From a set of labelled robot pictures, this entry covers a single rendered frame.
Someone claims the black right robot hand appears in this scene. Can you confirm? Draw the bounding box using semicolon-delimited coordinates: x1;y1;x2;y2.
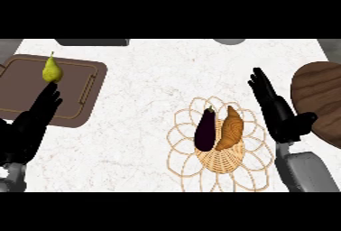
247;67;321;144

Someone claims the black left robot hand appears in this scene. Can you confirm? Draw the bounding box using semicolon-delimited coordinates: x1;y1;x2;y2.
0;81;64;167

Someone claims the dark brown wooden bowl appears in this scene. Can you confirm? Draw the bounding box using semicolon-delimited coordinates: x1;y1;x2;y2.
291;60;341;150

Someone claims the golden brown croissant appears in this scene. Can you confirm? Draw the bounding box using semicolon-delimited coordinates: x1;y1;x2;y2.
215;105;246;152

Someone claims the woven wicker flower placemat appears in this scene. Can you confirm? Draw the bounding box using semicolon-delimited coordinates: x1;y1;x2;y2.
166;96;277;193

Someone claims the brown rectangular tray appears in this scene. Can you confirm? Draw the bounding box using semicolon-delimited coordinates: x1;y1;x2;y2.
0;53;110;129

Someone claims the dark purple eggplant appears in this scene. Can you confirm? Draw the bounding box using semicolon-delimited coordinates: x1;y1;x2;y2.
194;105;218;152

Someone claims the yellow-green pear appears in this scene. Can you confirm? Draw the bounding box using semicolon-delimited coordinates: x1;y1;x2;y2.
42;51;64;84

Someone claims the grey round object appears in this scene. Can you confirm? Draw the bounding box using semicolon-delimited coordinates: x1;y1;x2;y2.
212;39;247;46

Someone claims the dark grey flat appliance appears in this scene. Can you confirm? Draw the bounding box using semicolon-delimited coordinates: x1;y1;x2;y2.
55;39;130;47

